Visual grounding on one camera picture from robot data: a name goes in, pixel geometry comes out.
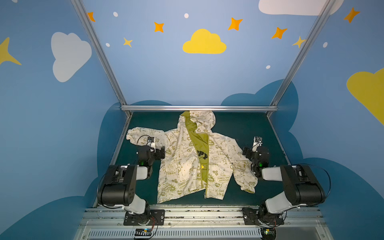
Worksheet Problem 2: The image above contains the cream green-lined hooded jacket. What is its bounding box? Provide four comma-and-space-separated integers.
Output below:
126, 111, 258, 204

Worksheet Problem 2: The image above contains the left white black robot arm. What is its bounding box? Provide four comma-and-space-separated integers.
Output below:
97, 146, 166, 216

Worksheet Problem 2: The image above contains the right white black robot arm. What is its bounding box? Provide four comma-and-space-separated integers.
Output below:
243, 146, 331, 217

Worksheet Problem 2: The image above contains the right small circuit board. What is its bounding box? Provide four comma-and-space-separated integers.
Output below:
261, 228, 277, 240

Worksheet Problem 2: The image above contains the small circuit board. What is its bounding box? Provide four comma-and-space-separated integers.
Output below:
134, 228, 154, 239
261, 228, 277, 240

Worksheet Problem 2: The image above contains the left small circuit board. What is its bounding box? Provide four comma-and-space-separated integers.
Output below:
134, 228, 154, 239

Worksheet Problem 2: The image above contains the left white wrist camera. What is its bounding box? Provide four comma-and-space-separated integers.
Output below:
147, 137, 156, 152

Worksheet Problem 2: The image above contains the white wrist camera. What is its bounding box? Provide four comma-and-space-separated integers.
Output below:
252, 137, 263, 152
147, 137, 156, 152

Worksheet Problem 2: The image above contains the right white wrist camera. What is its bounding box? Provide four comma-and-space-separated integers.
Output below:
252, 137, 263, 152

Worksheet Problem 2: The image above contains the rear aluminium frame bar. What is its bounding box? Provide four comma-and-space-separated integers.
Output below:
121, 105, 278, 112

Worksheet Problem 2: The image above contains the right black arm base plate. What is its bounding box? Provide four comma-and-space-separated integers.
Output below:
242, 208, 286, 228

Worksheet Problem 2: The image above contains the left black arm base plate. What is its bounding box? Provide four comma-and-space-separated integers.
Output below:
123, 210, 165, 226

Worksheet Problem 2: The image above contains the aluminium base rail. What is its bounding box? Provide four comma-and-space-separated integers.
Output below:
74, 205, 333, 240

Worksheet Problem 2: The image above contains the left aluminium frame post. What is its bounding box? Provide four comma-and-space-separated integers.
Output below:
71, 0, 127, 105

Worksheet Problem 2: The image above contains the aluminium frame post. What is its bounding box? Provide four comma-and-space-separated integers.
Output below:
270, 0, 336, 108
71, 0, 127, 105

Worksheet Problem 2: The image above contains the right aluminium frame post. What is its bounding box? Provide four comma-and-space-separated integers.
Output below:
270, 0, 336, 108

